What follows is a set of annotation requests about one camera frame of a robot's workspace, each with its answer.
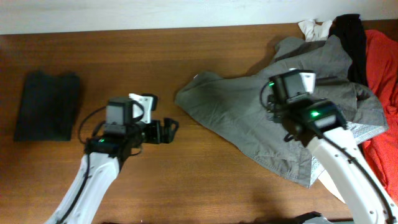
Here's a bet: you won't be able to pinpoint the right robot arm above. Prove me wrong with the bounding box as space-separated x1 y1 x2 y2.
267 70 397 223

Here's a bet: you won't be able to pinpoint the white garment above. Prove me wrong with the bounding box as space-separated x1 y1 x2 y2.
298 19 345 203

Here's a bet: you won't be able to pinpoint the red garment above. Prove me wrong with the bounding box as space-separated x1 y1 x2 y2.
363 30 397 202

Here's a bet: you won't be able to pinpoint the grey cargo shorts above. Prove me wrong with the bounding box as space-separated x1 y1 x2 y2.
175 36 389 187

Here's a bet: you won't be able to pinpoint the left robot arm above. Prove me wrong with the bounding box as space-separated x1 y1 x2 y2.
47 93 179 223

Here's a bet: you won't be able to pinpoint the black garment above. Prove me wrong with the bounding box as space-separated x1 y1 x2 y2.
329 14 368 86

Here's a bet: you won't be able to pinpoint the folded dark green shirt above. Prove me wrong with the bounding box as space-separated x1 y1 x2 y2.
14 71 80 141

